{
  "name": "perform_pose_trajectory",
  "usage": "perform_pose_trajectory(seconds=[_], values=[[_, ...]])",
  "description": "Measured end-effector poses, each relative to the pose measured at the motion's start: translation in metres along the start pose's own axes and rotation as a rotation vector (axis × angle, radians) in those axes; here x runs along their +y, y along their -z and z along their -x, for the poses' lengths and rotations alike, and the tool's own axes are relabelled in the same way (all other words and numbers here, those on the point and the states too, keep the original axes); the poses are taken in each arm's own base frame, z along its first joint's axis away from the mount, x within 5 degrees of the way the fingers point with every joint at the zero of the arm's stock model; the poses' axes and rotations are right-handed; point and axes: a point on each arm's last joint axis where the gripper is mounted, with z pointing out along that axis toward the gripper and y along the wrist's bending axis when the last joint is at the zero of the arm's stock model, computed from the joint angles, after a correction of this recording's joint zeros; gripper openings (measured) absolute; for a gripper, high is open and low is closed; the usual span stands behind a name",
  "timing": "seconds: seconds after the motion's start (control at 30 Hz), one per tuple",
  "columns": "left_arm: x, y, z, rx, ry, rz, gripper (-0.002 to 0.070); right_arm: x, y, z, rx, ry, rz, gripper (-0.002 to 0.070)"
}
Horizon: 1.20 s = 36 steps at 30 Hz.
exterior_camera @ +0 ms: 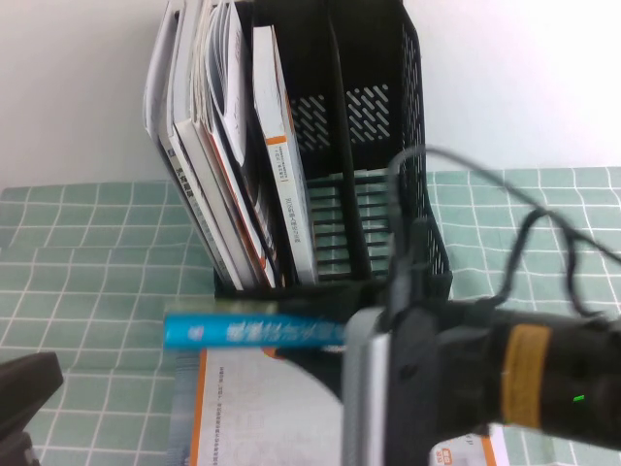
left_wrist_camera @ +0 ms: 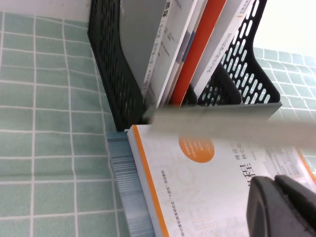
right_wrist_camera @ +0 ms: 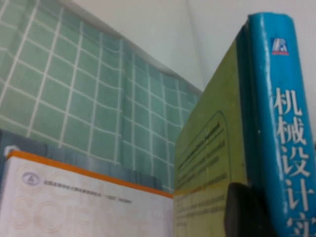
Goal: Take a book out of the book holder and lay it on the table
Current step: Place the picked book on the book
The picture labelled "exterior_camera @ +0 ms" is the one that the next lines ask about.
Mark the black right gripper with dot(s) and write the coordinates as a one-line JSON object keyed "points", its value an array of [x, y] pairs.
{"points": [[436, 388]]}

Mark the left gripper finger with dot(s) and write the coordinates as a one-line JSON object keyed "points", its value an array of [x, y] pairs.
{"points": [[29, 388], [17, 454]]}

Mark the blue spine yellow cover book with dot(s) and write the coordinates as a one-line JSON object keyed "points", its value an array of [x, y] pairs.
{"points": [[213, 332]]}

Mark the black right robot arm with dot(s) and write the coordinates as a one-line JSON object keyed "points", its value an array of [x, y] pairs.
{"points": [[572, 359]]}

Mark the white book orange band spine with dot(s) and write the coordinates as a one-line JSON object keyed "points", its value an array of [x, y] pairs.
{"points": [[291, 194]]}

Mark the black plastic book holder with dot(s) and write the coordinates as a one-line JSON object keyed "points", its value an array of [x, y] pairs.
{"points": [[310, 58]]}

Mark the grey spine book dark text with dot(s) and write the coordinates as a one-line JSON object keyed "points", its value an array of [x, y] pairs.
{"points": [[157, 73]]}

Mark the green checkered tablecloth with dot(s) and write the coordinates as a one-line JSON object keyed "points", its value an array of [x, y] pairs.
{"points": [[97, 291]]}

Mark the thin magazine white dark cover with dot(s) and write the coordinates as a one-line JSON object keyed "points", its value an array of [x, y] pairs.
{"points": [[230, 73]]}

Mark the leaning magazines and folders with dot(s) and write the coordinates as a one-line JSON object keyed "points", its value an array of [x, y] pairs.
{"points": [[201, 63]]}

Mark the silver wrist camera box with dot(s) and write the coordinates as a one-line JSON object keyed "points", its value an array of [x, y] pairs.
{"points": [[364, 388]]}

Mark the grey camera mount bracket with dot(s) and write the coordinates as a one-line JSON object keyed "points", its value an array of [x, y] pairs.
{"points": [[405, 286]]}

